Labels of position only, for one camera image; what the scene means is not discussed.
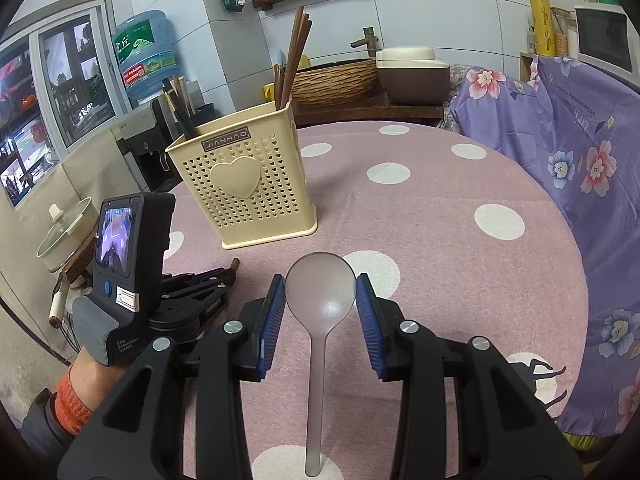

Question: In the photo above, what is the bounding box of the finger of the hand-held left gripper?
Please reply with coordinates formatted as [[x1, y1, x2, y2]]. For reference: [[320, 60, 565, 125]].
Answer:
[[161, 260, 241, 303], [150, 292, 232, 341]]

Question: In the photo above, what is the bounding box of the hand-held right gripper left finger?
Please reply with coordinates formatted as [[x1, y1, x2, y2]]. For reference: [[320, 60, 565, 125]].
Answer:
[[57, 274, 288, 480]]

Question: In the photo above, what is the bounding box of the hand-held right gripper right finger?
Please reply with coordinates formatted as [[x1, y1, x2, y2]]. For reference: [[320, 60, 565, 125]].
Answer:
[[356, 273, 586, 480]]

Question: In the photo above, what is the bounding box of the clear plastic spoon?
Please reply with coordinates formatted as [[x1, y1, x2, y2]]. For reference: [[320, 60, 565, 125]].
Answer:
[[285, 252, 357, 478]]

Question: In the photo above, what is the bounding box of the cream perforated utensil holder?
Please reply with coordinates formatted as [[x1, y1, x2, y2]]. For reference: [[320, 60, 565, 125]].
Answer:
[[165, 105, 318, 251]]

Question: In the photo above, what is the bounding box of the cream pot with glass lid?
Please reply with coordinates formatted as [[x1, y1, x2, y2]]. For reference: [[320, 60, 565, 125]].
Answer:
[[36, 197, 101, 276]]

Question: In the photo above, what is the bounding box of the pink polka dot tablecloth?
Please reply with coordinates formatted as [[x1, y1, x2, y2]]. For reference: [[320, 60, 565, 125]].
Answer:
[[162, 121, 587, 480]]

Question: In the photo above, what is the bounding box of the water dispenser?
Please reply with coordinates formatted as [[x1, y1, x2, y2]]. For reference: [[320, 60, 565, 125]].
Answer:
[[111, 97, 216, 193]]

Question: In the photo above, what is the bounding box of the window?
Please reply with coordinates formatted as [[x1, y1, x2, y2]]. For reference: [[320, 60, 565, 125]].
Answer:
[[0, 0, 133, 208]]

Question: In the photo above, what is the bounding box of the dark wooden side table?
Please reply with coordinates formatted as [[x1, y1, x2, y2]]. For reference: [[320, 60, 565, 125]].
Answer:
[[292, 91, 446, 128]]

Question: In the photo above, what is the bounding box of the blue water bottle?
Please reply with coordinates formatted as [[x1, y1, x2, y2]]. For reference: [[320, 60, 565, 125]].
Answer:
[[112, 10, 181, 101]]

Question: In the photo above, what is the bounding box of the woven basket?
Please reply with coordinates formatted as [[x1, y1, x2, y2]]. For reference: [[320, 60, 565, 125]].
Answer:
[[287, 57, 381, 107]]

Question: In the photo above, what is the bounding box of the brown rice cooker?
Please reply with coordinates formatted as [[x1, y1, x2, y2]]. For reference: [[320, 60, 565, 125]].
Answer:
[[375, 46, 452, 106]]

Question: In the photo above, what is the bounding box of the bronze faucet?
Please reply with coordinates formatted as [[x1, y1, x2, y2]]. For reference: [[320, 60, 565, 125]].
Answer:
[[350, 26, 382, 58]]

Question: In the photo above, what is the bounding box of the purple floral cloth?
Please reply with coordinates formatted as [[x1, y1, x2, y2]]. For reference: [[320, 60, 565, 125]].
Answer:
[[447, 55, 640, 436]]

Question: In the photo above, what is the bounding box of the yellow roll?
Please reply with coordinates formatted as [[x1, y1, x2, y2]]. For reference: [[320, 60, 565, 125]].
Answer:
[[526, 0, 557, 56]]

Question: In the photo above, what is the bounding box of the white microwave oven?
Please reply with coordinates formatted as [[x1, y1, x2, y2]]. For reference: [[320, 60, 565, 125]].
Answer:
[[574, 4, 637, 75]]

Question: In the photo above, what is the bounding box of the white handle with brown end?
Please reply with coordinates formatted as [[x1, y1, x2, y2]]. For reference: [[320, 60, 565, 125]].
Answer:
[[49, 279, 72, 330]]

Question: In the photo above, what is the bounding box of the black cable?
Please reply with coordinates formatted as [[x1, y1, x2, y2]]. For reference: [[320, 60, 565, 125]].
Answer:
[[0, 295, 73, 367]]

